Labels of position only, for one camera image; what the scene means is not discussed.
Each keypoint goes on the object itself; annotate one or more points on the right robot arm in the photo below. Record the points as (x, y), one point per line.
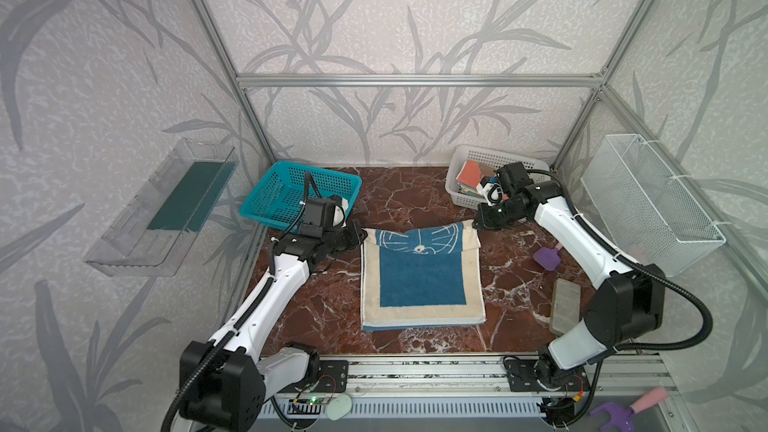
(629, 297)

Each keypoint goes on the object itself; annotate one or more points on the grey rectangular block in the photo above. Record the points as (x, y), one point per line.
(565, 307)

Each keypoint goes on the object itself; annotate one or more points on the white plastic basket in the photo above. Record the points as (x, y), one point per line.
(496, 159)

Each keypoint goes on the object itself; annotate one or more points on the teal plastic basket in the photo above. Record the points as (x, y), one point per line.
(276, 200)

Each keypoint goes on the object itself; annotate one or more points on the pale green oval pad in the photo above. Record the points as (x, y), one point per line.
(339, 407)

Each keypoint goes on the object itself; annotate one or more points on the clear acrylic wall shelf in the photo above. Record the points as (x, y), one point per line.
(157, 229)

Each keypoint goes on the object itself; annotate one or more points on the brown red bear towel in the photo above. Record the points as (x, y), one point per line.
(471, 174)

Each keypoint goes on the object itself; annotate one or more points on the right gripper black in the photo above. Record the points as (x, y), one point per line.
(486, 217)

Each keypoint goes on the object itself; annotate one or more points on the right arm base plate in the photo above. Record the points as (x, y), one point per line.
(535, 375)

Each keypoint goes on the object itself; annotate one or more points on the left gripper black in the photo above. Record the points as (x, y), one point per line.
(349, 236)

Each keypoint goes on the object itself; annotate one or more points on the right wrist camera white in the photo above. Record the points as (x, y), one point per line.
(491, 191)

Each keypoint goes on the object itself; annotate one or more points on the white wire mesh basket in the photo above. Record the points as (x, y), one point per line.
(646, 208)

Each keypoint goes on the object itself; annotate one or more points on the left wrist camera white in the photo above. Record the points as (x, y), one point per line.
(341, 208)

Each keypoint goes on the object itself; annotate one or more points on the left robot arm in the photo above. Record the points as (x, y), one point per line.
(225, 381)

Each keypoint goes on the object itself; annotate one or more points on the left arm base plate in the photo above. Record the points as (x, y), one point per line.
(331, 377)

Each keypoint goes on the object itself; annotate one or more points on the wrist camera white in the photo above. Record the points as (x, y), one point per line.
(341, 208)
(491, 191)

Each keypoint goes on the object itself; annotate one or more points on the blue cream Doraemon towel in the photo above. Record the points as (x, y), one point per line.
(421, 278)

